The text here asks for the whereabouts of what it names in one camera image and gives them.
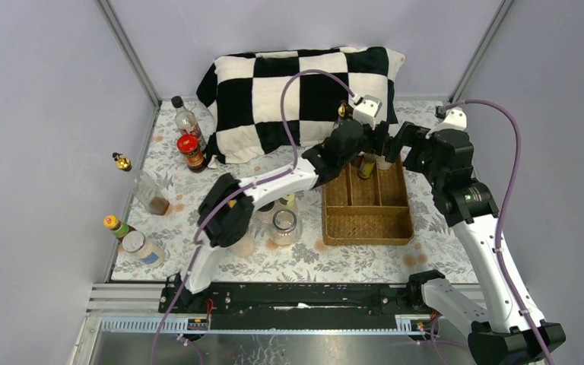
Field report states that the small yellow oil bottle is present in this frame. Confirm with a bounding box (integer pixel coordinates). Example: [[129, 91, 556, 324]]
[[357, 154, 376, 179]]

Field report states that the black white checkered pillow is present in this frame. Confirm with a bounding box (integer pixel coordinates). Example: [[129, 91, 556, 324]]
[[196, 46, 406, 163]]

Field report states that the reflected jar white lid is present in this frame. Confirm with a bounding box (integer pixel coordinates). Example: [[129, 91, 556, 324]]
[[122, 230, 166, 267]]

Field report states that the glass cruet gold spout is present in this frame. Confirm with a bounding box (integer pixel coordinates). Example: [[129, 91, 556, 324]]
[[335, 100, 353, 125]]

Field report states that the reflected cruet gold spout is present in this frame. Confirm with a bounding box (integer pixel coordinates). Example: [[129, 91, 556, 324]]
[[112, 152, 170, 216]]

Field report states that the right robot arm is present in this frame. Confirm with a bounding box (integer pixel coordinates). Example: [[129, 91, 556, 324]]
[[382, 122, 566, 364]]

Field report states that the woven wicker tray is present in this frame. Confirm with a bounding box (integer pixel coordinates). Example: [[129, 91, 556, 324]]
[[322, 164, 414, 246]]

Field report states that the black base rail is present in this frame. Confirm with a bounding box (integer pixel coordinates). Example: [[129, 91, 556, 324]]
[[157, 281, 433, 332]]

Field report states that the yellow cap spice bottle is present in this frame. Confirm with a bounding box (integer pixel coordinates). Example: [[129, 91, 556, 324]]
[[278, 193, 299, 215]]

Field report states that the floral tablecloth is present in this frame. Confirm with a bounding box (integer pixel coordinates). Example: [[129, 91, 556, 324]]
[[110, 100, 477, 284]]

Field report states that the red lid chili sauce jar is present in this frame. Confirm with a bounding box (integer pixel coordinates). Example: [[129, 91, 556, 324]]
[[176, 135, 207, 173]]

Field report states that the reflected green bottle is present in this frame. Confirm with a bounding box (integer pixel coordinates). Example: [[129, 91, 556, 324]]
[[103, 214, 134, 241]]

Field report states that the clear vinegar bottle black cap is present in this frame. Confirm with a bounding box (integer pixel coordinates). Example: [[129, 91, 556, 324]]
[[171, 96, 207, 151]]

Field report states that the glass jar silver lid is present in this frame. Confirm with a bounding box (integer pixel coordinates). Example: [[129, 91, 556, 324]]
[[269, 209, 303, 246]]

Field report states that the black cap salt shaker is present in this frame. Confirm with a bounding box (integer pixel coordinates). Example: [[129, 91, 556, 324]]
[[255, 202, 276, 224]]

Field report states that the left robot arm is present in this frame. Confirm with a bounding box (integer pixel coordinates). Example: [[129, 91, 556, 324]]
[[176, 119, 389, 313]]

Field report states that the black cap shaker bottle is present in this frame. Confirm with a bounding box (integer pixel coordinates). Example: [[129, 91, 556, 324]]
[[376, 155, 392, 171]]

